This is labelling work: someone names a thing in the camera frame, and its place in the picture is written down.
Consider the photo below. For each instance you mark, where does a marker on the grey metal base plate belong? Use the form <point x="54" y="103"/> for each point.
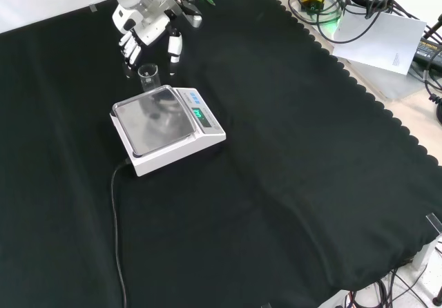
<point x="390" y="83"/>

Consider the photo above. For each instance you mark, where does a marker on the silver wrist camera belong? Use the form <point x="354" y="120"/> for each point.
<point x="193" y="18"/>

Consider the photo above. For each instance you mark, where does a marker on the black power adapter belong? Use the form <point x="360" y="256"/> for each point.
<point x="428" y="50"/>

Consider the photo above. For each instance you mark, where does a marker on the clear tape piece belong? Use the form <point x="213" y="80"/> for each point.
<point x="434" y="222"/>

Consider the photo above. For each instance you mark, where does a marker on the white paper sheet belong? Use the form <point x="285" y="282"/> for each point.
<point x="380" y="45"/>

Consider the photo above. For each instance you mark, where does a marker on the white electronic balance steel pan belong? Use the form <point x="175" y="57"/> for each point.
<point x="155" y="125"/>

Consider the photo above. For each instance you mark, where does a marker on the small clear glass beaker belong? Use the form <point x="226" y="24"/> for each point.
<point x="149" y="81"/>

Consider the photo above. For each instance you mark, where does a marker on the white bench leg bracket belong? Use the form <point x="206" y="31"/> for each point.
<point x="426" y="252"/>

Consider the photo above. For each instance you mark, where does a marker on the black tripod leg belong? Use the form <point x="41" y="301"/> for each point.
<point x="433" y="30"/>

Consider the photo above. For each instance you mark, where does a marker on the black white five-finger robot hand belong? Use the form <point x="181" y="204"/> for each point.
<point x="150" y="28"/>

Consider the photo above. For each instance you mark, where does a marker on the black bench cloth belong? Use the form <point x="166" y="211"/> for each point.
<point x="276" y="149"/>

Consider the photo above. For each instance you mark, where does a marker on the grey tape strip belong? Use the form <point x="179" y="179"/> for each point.
<point x="93" y="8"/>

